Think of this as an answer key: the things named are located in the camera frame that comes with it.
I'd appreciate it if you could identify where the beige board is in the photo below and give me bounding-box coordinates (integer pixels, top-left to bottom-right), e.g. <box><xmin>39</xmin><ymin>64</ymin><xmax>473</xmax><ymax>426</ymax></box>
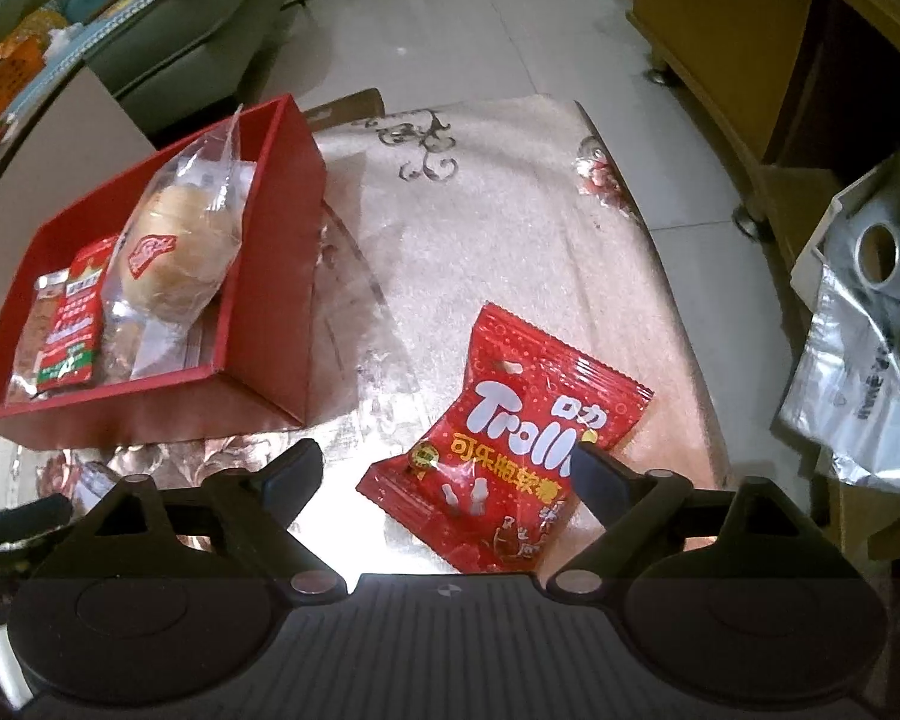
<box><xmin>0</xmin><ymin>64</ymin><xmax>156</xmax><ymax>256</ymax></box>

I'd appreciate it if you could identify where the white cardboard tray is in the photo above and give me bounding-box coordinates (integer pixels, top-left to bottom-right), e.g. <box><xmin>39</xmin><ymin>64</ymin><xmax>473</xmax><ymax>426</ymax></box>
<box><xmin>787</xmin><ymin>152</ymin><xmax>900</xmax><ymax>301</ymax></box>

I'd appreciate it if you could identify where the silver tape roll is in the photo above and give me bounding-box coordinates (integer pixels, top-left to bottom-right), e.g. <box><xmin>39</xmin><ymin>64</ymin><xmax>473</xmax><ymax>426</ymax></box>
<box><xmin>851</xmin><ymin>221</ymin><xmax>900</xmax><ymax>291</ymax></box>

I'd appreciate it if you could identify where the red green snack packet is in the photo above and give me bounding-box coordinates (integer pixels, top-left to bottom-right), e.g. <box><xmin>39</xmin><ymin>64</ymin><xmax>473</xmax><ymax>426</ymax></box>
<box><xmin>37</xmin><ymin>236</ymin><xmax>121</xmax><ymax>392</ymax></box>

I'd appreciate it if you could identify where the cream printed tablecloth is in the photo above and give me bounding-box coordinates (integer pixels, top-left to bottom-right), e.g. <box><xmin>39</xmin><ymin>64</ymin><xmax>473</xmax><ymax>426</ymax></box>
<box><xmin>0</xmin><ymin>94</ymin><xmax>730</xmax><ymax>578</ymax></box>

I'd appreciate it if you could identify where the clear orange-brown snack packet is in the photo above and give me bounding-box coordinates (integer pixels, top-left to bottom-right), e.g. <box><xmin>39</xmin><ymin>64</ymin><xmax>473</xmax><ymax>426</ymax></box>
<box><xmin>7</xmin><ymin>270</ymin><xmax>72</xmax><ymax>402</ymax></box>

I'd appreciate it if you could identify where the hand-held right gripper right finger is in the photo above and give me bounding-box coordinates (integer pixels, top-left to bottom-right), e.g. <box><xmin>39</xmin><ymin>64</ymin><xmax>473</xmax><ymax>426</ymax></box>
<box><xmin>544</xmin><ymin>441</ymin><xmax>796</xmax><ymax>605</ymax></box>

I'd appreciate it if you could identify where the red cardboard box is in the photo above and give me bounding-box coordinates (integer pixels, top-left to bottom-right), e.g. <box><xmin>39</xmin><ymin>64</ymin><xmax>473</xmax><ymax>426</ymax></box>
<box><xmin>0</xmin><ymin>94</ymin><xmax>327</xmax><ymax>451</ymax></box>

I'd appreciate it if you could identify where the bread bun packet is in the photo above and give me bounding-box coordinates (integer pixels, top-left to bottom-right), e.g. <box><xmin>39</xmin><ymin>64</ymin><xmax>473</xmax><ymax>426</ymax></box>
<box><xmin>101</xmin><ymin>105</ymin><xmax>260</xmax><ymax>381</ymax></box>

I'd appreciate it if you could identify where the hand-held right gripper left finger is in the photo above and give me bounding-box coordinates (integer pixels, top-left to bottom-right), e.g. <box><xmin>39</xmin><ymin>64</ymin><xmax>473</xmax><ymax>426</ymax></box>
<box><xmin>82</xmin><ymin>439</ymin><xmax>346</xmax><ymax>606</ymax></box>

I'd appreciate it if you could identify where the grey-green sofa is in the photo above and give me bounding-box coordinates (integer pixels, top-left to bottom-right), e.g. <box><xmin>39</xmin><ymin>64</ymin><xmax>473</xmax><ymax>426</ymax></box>
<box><xmin>82</xmin><ymin>0</ymin><xmax>302</xmax><ymax>137</ymax></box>

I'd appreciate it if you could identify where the red gummy candy packet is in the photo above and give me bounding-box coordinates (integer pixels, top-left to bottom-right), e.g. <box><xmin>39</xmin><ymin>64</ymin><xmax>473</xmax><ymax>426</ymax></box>
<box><xmin>356</xmin><ymin>302</ymin><xmax>655</xmax><ymax>575</ymax></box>

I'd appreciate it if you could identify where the orange plastic bag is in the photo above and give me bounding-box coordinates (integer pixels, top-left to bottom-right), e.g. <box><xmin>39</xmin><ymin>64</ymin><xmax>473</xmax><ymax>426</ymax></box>
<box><xmin>0</xmin><ymin>7</ymin><xmax>68</xmax><ymax>137</ymax></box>

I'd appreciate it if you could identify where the yellow wooden cabinet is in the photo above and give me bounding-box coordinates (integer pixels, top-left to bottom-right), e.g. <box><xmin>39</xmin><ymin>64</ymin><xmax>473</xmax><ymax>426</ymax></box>
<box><xmin>626</xmin><ymin>0</ymin><xmax>900</xmax><ymax>241</ymax></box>

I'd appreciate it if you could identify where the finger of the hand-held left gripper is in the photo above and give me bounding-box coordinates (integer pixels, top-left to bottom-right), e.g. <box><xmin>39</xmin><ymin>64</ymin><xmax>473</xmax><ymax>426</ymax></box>
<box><xmin>0</xmin><ymin>493</ymin><xmax>73</xmax><ymax>542</ymax></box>

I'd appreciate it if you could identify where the silver plastic bag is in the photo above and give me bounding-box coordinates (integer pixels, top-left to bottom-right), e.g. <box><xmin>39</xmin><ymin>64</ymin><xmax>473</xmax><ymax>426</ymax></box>
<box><xmin>776</xmin><ymin>240</ymin><xmax>900</xmax><ymax>494</ymax></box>

